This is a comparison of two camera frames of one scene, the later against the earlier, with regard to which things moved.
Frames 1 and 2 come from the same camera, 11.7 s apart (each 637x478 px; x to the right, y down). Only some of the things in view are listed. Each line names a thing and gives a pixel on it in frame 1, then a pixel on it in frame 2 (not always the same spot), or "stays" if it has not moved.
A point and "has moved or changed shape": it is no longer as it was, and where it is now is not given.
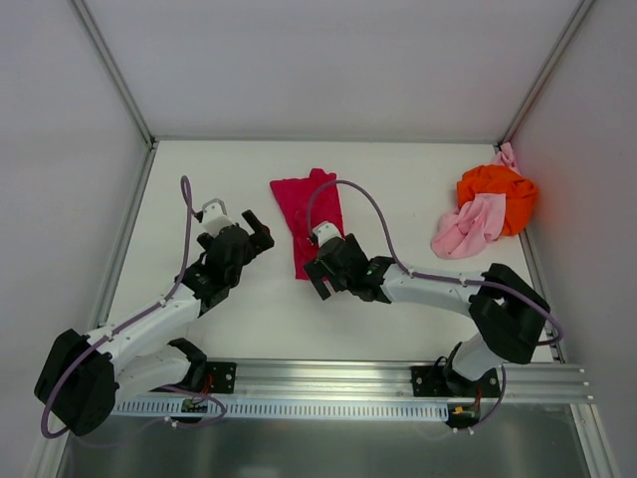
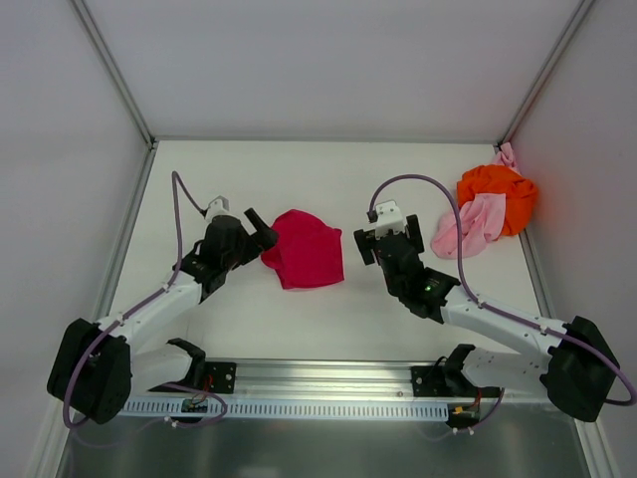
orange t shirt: (521, 194) stays
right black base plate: (447, 381) stays
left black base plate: (219, 378) stays
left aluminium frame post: (117, 74) stays
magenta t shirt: (294, 196) has moved or changed shape
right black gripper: (325, 266) to (388, 240)
